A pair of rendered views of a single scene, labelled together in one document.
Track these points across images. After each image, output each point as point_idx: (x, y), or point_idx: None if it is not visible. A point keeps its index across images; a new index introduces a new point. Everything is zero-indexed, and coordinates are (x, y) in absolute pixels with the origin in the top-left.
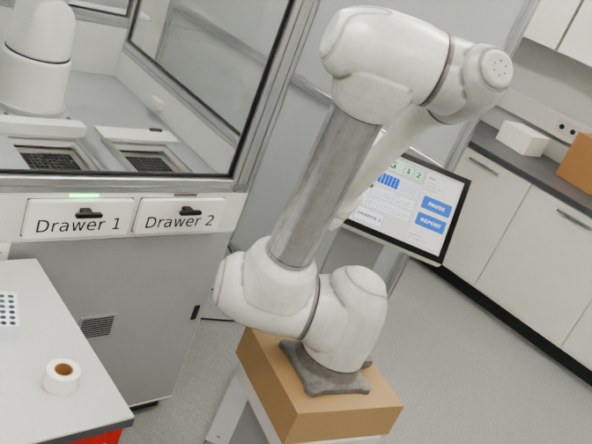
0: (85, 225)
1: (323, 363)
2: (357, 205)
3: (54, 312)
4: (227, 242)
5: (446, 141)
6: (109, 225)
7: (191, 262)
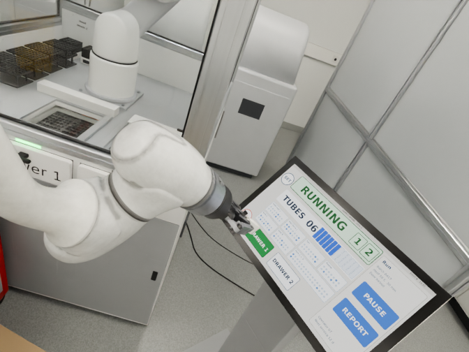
0: (31, 168)
1: None
2: (70, 242)
3: None
4: (176, 232)
5: None
6: (51, 175)
7: (142, 235)
